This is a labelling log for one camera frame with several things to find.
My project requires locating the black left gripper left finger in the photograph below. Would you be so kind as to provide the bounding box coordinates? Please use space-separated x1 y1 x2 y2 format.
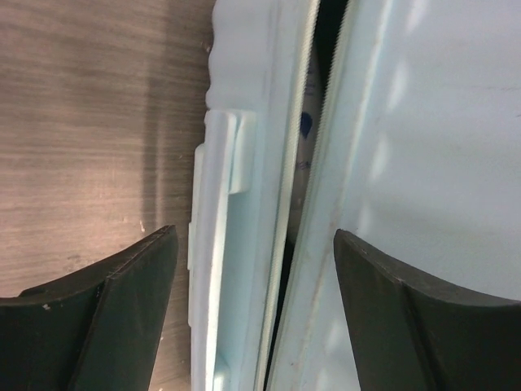
1 226 178 390

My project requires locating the mint green suitcase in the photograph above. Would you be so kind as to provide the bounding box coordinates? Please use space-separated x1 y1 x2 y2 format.
188 1 520 390

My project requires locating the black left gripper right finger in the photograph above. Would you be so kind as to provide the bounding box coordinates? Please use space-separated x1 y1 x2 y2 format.
334 230 520 390

